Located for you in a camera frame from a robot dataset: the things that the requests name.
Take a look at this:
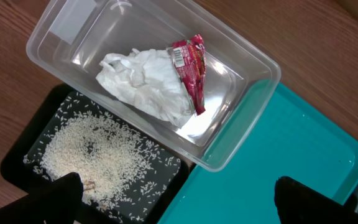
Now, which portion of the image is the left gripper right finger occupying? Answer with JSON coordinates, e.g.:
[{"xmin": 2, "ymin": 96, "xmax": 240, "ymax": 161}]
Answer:
[{"xmin": 274, "ymin": 176, "xmax": 358, "ymax": 224}]

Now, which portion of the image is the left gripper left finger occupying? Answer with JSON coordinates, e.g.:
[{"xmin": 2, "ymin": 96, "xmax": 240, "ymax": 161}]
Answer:
[{"xmin": 0, "ymin": 172, "xmax": 83, "ymax": 224}]

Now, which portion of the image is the white rice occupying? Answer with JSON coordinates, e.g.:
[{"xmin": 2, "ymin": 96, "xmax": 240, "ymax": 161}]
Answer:
[{"xmin": 22, "ymin": 91, "xmax": 182, "ymax": 223}]

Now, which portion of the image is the white tissue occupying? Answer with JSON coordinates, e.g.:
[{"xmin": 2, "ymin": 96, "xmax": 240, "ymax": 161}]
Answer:
[{"xmin": 96, "ymin": 49, "xmax": 195, "ymax": 128}]

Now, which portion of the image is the red snack wrapper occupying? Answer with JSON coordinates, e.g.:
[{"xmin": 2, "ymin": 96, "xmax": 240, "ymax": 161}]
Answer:
[{"xmin": 166, "ymin": 34, "xmax": 206, "ymax": 115}]

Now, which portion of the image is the teal serving tray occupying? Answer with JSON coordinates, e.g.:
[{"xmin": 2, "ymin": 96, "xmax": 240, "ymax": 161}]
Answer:
[{"xmin": 160, "ymin": 85, "xmax": 358, "ymax": 224}]

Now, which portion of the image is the black tray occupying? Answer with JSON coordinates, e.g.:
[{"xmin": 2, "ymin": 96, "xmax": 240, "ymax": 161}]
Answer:
[{"xmin": 0, "ymin": 85, "xmax": 190, "ymax": 223}]

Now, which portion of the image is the clear plastic bin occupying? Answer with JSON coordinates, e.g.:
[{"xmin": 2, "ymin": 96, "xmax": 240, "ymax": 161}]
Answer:
[{"xmin": 26, "ymin": 0, "xmax": 281, "ymax": 172}]

